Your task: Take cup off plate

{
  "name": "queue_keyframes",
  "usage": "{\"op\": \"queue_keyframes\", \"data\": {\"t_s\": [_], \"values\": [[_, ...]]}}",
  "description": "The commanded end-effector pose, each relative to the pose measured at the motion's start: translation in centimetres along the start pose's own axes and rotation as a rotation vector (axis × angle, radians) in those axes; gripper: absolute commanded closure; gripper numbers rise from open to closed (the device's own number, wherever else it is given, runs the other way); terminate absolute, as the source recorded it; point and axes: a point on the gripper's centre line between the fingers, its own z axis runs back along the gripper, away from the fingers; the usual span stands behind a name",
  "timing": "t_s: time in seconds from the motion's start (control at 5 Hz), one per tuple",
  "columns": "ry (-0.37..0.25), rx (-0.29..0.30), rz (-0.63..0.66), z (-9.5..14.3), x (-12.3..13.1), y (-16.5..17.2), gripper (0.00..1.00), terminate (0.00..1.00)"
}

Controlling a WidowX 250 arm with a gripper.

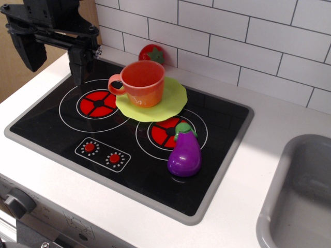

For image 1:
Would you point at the lime green plate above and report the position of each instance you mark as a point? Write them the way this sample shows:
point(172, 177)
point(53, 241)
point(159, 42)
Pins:
point(173, 100)

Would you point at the orange plastic cup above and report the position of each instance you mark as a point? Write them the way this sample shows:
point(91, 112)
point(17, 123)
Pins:
point(142, 82)

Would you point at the grey toy sink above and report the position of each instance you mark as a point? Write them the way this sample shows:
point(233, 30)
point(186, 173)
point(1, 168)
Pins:
point(296, 210)

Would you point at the red toy tomato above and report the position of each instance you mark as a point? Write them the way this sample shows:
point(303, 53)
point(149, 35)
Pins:
point(152, 52)

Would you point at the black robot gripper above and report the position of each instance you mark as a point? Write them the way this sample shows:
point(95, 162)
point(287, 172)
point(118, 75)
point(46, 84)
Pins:
point(49, 19)

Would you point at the wooden side panel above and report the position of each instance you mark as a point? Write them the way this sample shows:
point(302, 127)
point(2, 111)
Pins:
point(14, 73)

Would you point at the grey oven front panel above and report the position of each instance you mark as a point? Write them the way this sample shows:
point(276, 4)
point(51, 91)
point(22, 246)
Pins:
point(50, 225)

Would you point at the black toy stovetop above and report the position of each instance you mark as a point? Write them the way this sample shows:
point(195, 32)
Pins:
point(81, 128)

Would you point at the grey oven knob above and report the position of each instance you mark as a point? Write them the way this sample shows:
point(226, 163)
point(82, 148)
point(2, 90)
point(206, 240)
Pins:
point(19, 203)

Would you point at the purple toy eggplant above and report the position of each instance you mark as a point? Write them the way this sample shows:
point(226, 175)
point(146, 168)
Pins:
point(185, 159)

